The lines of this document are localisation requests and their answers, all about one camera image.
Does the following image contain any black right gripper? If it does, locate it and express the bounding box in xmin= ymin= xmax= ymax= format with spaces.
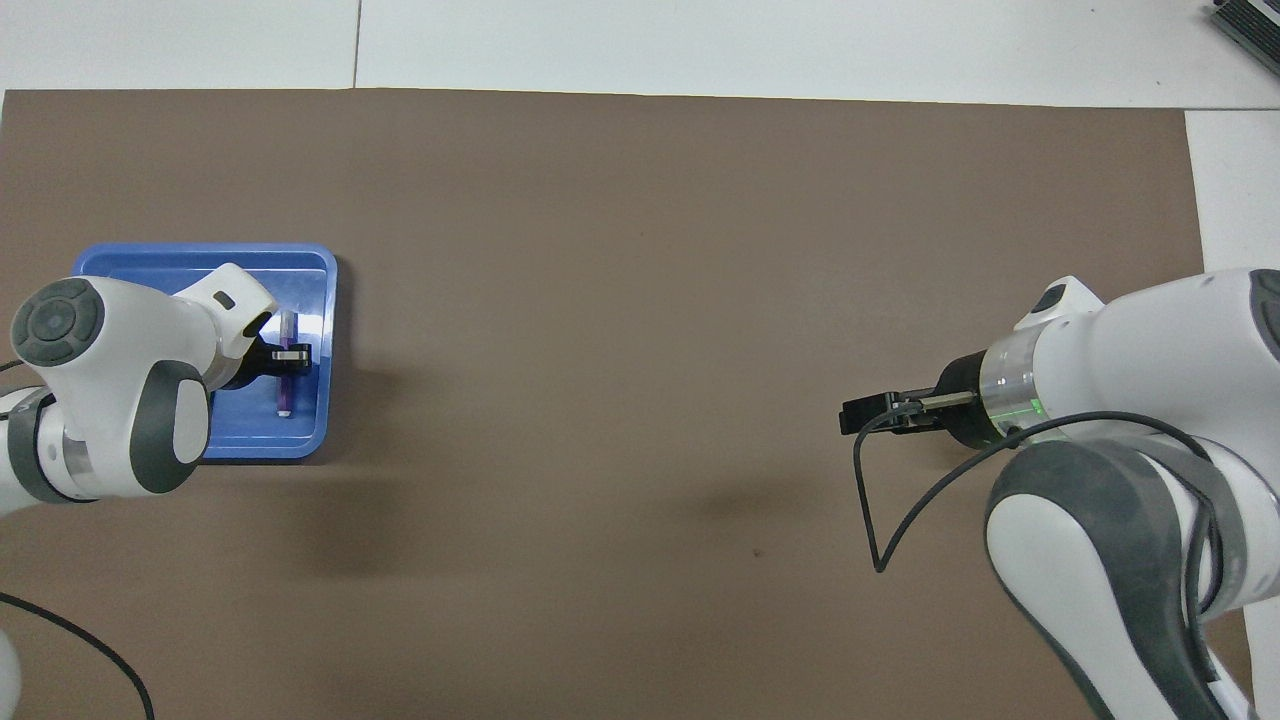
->
xmin=842 ymin=350 xmax=991 ymax=451

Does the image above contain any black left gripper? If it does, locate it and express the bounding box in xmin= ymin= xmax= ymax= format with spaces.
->
xmin=222 ymin=320 xmax=313 ymax=391

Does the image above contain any purple pen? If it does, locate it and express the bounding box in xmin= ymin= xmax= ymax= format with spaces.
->
xmin=275 ymin=311 xmax=299 ymax=418

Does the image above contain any blue plastic tray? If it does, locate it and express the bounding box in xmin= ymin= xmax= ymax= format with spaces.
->
xmin=72 ymin=243 xmax=339 ymax=461

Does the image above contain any brown table mat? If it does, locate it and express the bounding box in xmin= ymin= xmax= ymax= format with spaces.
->
xmin=0 ymin=88 xmax=1259 ymax=720

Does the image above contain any dark grey ribbed device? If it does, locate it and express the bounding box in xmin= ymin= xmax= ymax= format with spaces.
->
xmin=1207 ymin=0 xmax=1280 ymax=63

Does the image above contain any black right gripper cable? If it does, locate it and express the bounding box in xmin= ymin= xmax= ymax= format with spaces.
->
xmin=853 ymin=392 xmax=1226 ymax=641

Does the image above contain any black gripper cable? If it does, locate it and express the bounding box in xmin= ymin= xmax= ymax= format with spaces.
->
xmin=853 ymin=392 xmax=1226 ymax=641
xmin=0 ymin=358 xmax=156 ymax=720

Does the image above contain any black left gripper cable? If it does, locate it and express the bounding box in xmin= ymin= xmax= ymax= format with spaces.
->
xmin=0 ymin=358 xmax=156 ymax=720

